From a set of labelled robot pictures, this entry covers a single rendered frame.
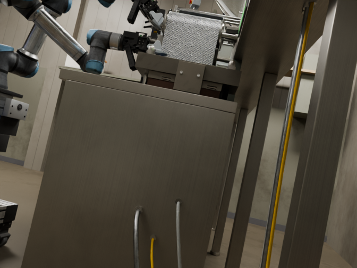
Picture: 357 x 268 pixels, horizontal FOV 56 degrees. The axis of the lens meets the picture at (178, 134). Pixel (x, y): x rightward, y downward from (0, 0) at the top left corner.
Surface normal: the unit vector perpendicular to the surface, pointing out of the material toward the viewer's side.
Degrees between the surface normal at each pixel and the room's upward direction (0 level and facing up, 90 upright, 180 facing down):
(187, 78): 90
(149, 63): 90
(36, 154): 90
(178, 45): 90
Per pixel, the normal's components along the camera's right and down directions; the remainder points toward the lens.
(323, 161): -0.07, -0.08
